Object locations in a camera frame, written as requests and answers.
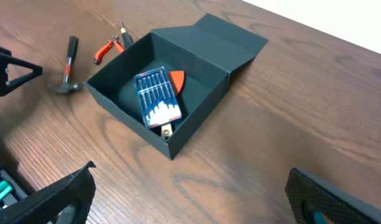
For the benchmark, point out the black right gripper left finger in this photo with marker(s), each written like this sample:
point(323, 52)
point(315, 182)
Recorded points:
point(69, 199)

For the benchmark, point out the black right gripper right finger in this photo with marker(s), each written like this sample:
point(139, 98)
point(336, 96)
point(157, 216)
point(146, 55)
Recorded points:
point(314, 200)

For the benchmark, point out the clear precision screwdriver set case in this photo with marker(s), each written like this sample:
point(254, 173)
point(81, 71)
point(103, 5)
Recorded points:
point(156, 96)

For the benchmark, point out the orange scraper with wooden handle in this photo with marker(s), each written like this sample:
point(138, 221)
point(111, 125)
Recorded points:
point(177, 79)

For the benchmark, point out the black cardboard box with lid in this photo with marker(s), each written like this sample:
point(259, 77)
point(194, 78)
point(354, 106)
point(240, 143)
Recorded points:
point(210, 52)

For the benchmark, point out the black mounting rail green clips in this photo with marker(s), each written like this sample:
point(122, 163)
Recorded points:
point(10, 191)

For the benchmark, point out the orange black handled pliers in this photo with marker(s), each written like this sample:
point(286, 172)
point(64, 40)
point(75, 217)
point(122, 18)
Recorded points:
point(113, 42)

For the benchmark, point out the black yellow handled screwdriver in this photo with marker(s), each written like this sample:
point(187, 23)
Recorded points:
point(127, 39)

